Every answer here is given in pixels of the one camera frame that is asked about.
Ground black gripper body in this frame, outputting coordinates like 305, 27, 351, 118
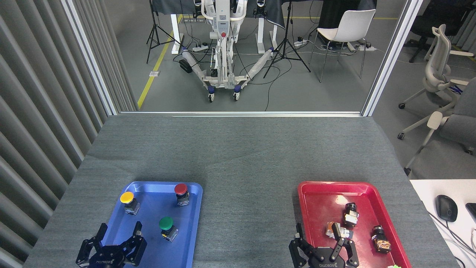
89, 245, 129, 268
308, 246, 348, 268

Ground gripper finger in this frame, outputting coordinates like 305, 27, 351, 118
75, 223, 109, 267
119, 221, 148, 267
330, 222, 360, 268
289, 223, 317, 268

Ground green push button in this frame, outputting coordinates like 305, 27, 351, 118
159, 216, 179, 242

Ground yellow push button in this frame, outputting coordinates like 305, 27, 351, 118
120, 191, 141, 216

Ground red push button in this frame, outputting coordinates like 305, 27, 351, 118
174, 183, 190, 207

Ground blue plastic tray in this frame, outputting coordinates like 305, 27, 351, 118
90, 181, 203, 268

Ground red plastic tray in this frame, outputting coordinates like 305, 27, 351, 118
297, 181, 412, 268

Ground white side desk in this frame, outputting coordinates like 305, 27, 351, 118
409, 179, 476, 268

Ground black computer mouse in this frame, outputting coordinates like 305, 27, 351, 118
435, 195, 459, 223

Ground grey padded office chair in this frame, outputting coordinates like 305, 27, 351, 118
397, 76, 476, 176

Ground black tripod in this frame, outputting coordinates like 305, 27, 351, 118
146, 0, 183, 64
263, 0, 312, 79

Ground light grey office chair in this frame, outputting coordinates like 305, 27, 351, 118
397, 24, 475, 110

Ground white desk leg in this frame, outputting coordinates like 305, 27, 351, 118
257, 16, 278, 55
171, 14, 185, 55

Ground white chair with metal legs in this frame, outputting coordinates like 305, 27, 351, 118
309, 9, 377, 83

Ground white stand on wheels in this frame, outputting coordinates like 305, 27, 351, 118
181, 0, 276, 103

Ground black office chair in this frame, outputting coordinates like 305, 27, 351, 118
403, 0, 473, 63

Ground white and orange switch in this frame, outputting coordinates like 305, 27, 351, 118
326, 221, 354, 240

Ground black switch with orange base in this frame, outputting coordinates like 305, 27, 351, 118
371, 225, 392, 254

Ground black knob switch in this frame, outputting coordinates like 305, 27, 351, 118
342, 202, 360, 228

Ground thin desk cables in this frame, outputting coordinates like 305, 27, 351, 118
427, 211, 476, 263

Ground silver frame rail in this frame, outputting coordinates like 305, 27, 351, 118
118, 111, 363, 118

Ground silver frame post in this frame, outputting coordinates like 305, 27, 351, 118
361, 0, 425, 117
61, 0, 120, 116

